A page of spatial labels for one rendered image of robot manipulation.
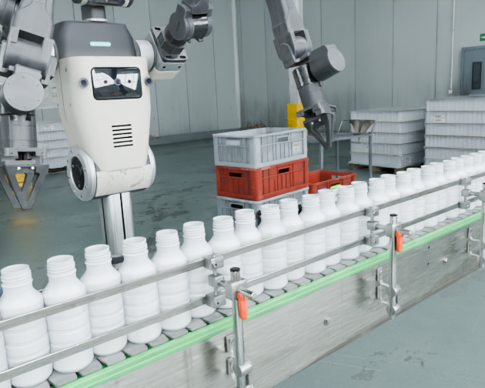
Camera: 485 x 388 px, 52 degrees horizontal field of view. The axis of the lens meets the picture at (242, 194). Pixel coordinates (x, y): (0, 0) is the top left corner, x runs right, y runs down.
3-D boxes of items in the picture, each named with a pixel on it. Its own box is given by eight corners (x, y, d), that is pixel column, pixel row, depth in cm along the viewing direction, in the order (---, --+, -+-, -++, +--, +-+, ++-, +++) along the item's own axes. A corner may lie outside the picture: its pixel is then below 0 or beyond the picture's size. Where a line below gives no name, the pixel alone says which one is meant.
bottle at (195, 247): (212, 302, 93) (206, 218, 89) (219, 316, 87) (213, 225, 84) (180, 308, 91) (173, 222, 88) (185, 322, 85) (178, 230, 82)
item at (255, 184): (257, 202, 330) (255, 168, 325) (215, 195, 357) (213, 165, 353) (310, 186, 373) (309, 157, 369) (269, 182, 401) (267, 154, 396)
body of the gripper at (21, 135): (5, 159, 76) (2, 111, 76) (-8, 161, 85) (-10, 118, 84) (48, 158, 80) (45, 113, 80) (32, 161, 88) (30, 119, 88)
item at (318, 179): (312, 212, 386) (312, 184, 382) (275, 205, 415) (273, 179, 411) (357, 198, 427) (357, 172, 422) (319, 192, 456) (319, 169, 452)
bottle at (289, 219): (277, 271, 107) (275, 197, 104) (305, 271, 106) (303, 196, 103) (275, 281, 102) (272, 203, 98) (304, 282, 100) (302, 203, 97)
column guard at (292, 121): (299, 153, 1092) (297, 103, 1070) (285, 152, 1121) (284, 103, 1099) (310, 152, 1117) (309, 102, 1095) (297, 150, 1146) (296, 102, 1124)
